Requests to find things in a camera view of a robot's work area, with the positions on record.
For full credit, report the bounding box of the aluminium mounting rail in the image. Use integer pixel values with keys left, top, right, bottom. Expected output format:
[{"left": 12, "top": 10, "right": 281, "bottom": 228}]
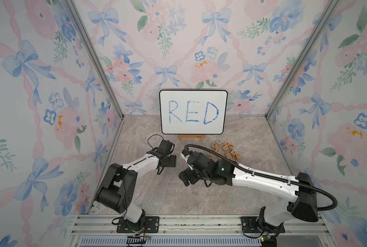
[{"left": 66, "top": 215, "right": 336, "bottom": 247}]

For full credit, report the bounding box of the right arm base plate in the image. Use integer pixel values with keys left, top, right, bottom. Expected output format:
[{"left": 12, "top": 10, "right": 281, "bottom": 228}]
[{"left": 240, "top": 216, "right": 285, "bottom": 234}]

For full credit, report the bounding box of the white dry-erase board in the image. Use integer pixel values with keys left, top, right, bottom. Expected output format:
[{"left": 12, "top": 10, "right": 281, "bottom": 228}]
[{"left": 159, "top": 90, "right": 228, "bottom": 135}]

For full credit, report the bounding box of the black corrugated cable conduit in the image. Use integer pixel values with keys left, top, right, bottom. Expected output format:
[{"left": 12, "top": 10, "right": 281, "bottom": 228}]
[{"left": 183, "top": 144, "right": 339, "bottom": 212}]

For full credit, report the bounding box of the right aluminium corner post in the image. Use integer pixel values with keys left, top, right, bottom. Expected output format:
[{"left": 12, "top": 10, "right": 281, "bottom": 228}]
[{"left": 265, "top": 0, "right": 341, "bottom": 120}]

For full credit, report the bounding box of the left aluminium corner post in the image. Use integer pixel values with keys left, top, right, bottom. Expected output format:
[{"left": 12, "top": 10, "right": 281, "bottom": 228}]
[{"left": 62, "top": 0, "right": 124, "bottom": 120}]

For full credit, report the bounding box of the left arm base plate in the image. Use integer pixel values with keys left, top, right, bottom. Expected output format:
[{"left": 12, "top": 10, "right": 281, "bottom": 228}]
[{"left": 112, "top": 216, "right": 160, "bottom": 234}]

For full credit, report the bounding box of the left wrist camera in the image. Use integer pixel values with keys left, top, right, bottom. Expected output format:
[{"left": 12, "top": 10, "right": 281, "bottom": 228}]
[{"left": 157, "top": 140, "right": 175, "bottom": 155}]

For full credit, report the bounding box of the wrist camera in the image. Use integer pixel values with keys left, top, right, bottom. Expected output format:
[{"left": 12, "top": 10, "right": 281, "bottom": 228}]
[
  {"left": 187, "top": 152, "right": 212, "bottom": 170},
  {"left": 157, "top": 140, "right": 175, "bottom": 155}
]

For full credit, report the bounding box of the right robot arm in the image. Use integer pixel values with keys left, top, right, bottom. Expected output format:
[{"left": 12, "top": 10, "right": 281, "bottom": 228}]
[{"left": 179, "top": 152, "right": 318, "bottom": 232}]

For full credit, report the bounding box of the small wooden easel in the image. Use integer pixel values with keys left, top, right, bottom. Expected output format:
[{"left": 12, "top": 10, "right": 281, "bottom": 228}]
[{"left": 177, "top": 134, "right": 206, "bottom": 141}]

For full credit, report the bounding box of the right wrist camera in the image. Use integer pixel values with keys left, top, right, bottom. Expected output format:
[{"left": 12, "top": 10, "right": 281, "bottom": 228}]
[{"left": 187, "top": 152, "right": 212, "bottom": 170}]

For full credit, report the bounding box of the aluminium corner post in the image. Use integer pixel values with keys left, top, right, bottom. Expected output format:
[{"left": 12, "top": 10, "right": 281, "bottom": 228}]
[
  {"left": 62, "top": 0, "right": 124, "bottom": 120},
  {"left": 265, "top": 0, "right": 341, "bottom": 120}
]

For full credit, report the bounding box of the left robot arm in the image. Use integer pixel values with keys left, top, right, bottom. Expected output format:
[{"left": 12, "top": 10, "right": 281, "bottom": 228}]
[{"left": 95, "top": 152, "right": 176, "bottom": 223}]

